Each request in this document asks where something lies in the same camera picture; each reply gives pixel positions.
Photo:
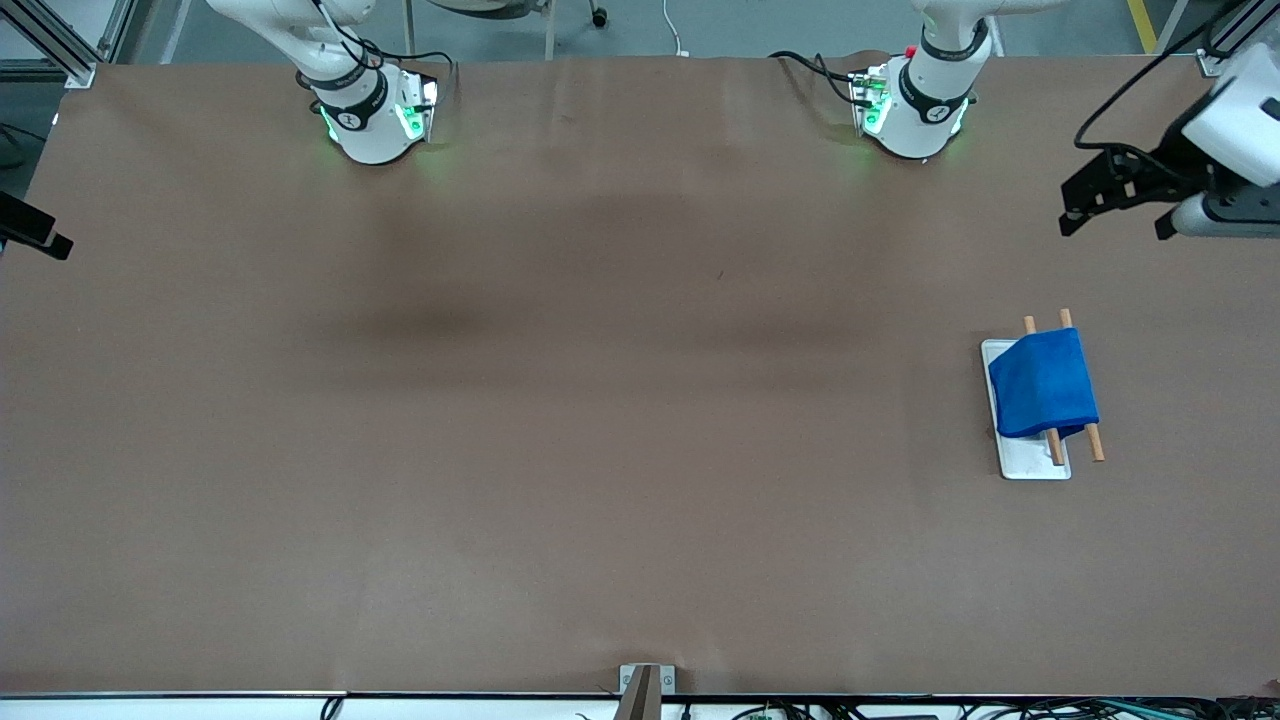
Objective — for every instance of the white towel rack base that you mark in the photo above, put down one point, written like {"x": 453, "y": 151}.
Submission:
{"x": 1025, "y": 460}

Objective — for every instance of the office chair base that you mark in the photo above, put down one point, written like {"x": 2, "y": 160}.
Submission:
{"x": 550, "y": 30}

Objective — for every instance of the wooden rack rod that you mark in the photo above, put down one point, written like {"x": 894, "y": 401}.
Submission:
{"x": 1095, "y": 445}
{"x": 1055, "y": 450}

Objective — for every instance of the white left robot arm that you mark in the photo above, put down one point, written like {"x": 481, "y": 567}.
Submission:
{"x": 925, "y": 120}

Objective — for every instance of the aluminium frame profile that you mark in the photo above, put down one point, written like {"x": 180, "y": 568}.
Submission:
{"x": 60, "y": 45}
{"x": 1225, "y": 40}

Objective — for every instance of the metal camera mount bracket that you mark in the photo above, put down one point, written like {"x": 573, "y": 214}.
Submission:
{"x": 645, "y": 690}

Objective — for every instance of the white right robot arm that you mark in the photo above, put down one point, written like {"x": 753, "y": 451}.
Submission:
{"x": 370, "y": 135}

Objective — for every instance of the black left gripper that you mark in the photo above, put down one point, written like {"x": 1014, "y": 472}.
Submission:
{"x": 1172, "y": 160}

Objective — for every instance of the blue microfibre towel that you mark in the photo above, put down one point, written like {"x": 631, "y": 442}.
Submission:
{"x": 1045, "y": 385}

